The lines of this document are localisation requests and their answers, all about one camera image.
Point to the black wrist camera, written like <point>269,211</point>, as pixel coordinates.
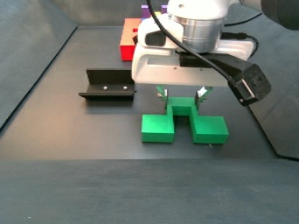
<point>247,80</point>

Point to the purple block left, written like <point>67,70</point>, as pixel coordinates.
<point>146,13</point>

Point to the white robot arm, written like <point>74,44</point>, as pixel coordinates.
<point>183,50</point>

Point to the purple block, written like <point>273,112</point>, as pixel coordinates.
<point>146,13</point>
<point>165,8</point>

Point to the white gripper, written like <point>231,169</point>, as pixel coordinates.
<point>157,65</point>

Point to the green bridge-shaped object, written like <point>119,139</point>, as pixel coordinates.
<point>206,129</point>

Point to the red board base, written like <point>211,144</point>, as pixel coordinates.
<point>127,44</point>

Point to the purple block right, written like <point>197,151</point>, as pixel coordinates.
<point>165,8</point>

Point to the black angle fixture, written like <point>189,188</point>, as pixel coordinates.
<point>109,83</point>

